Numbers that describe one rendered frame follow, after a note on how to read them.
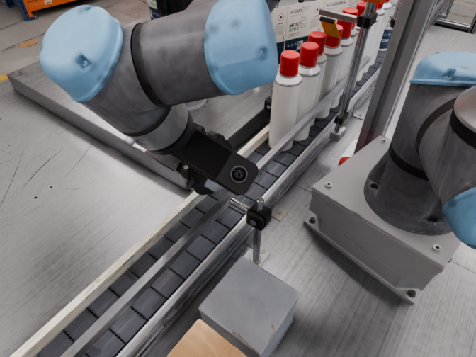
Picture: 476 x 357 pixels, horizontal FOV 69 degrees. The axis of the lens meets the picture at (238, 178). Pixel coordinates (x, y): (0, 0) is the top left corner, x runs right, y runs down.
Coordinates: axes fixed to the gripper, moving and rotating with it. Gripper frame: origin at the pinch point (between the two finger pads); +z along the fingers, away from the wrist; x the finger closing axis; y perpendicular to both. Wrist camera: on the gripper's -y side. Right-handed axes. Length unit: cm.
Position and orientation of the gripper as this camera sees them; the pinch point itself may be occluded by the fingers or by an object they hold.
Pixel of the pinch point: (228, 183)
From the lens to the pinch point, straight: 58.7
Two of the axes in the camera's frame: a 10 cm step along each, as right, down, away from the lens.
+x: -5.1, 8.5, -1.3
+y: -8.1, -4.2, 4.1
